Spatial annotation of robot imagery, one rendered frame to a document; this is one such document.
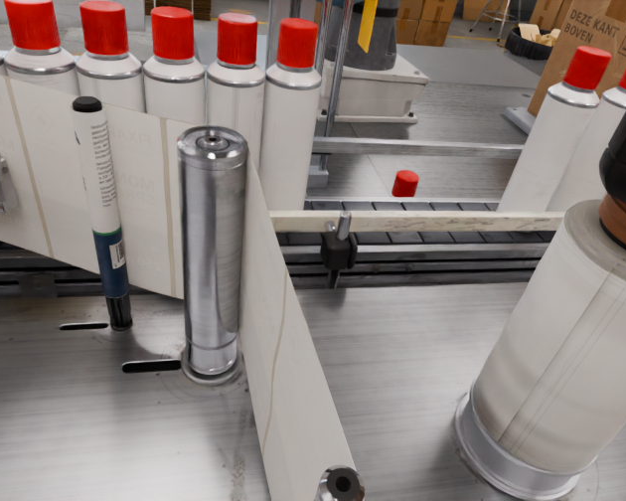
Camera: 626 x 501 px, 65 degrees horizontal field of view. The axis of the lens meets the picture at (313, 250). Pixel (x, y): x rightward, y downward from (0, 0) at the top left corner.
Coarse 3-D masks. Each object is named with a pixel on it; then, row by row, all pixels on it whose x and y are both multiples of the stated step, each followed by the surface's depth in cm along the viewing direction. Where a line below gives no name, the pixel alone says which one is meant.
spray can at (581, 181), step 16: (624, 80) 51; (608, 96) 52; (624, 96) 51; (608, 112) 52; (624, 112) 51; (592, 128) 54; (608, 128) 52; (592, 144) 54; (576, 160) 56; (592, 160) 55; (576, 176) 56; (592, 176) 55; (560, 192) 59; (576, 192) 57; (592, 192) 56; (560, 208) 59
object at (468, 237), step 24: (288, 240) 51; (312, 240) 52; (360, 240) 53; (384, 240) 54; (408, 240) 54; (432, 240) 55; (456, 240) 56; (480, 240) 56; (504, 240) 57; (528, 240) 58
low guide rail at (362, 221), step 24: (288, 216) 49; (312, 216) 49; (336, 216) 50; (360, 216) 50; (384, 216) 51; (408, 216) 52; (432, 216) 52; (456, 216) 53; (480, 216) 54; (504, 216) 54; (528, 216) 55; (552, 216) 56
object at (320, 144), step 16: (320, 144) 53; (336, 144) 53; (352, 144) 53; (368, 144) 54; (384, 144) 54; (400, 144) 54; (416, 144) 55; (432, 144) 55; (448, 144) 56; (464, 144) 57; (480, 144) 57; (496, 144) 58; (512, 144) 58
